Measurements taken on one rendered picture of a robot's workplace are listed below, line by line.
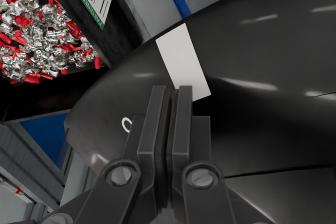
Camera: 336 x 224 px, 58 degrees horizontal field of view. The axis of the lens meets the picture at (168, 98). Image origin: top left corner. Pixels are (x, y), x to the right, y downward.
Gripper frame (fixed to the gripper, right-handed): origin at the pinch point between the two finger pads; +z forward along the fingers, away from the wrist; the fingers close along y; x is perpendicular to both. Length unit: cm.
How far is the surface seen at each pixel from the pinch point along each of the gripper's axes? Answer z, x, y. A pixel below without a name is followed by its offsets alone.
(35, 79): 15.8, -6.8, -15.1
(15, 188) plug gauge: 23, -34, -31
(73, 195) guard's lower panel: 55, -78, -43
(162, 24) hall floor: 116, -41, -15
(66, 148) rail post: 40, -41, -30
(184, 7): 32.7, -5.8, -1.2
